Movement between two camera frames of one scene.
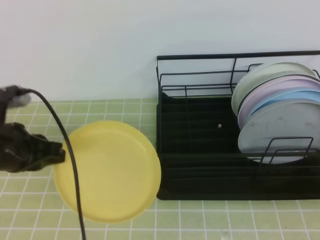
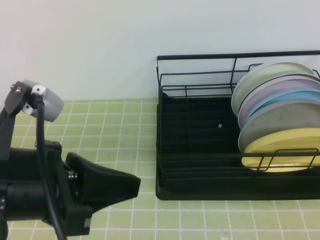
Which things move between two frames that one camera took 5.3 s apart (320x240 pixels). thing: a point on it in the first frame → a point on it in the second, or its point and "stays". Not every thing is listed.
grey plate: x=283 y=133 stays
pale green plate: x=265 y=72 stays
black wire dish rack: x=197 y=132 stays
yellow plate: x=118 y=172 → x=307 y=138
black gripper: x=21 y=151 → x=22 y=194
